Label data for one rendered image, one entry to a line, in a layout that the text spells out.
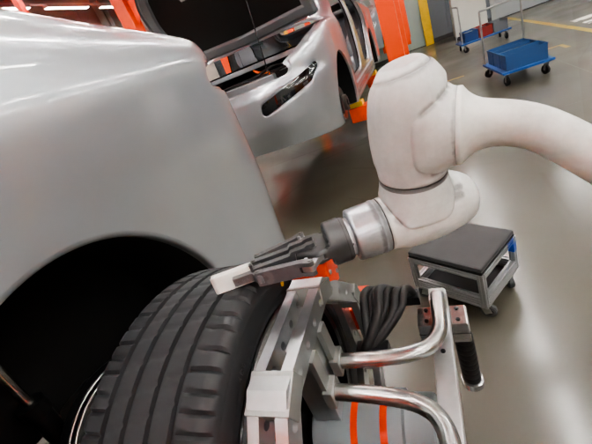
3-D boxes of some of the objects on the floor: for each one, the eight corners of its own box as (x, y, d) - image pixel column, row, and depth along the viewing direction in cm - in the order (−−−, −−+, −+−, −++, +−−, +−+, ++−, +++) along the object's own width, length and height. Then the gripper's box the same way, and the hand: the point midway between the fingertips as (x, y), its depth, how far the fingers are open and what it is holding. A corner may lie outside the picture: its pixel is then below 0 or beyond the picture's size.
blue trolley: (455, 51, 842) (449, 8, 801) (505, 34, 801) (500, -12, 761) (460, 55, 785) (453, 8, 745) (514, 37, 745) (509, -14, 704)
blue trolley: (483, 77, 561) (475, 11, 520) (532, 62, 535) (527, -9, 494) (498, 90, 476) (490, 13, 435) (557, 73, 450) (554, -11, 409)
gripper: (366, 273, 53) (218, 327, 53) (345, 240, 65) (225, 284, 65) (353, 230, 50) (198, 286, 51) (334, 204, 63) (209, 250, 63)
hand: (233, 278), depth 58 cm, fingers closed, pressing on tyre
